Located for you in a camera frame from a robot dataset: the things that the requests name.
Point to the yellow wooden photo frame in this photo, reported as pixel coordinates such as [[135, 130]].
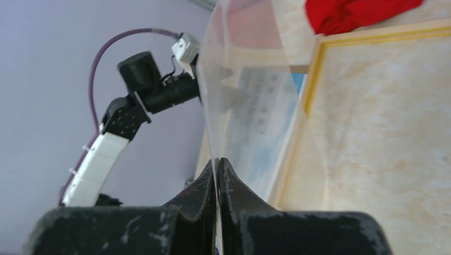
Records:
[[352, 38]]

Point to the building and sky photo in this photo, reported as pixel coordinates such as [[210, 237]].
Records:
[[259, 124]]

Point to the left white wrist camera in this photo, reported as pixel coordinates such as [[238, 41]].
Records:
[[186, 51]]

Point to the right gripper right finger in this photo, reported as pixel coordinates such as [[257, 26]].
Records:
[[252, 226]]

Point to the red crumpled cloth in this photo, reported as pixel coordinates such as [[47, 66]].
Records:
[[331, 17]]

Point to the clear plastic sheet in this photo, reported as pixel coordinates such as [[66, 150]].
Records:
[[260, 33]]

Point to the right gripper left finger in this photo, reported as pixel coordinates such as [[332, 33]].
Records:
[[183, 225]]

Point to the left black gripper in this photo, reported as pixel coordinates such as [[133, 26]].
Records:
[[149, 88]]

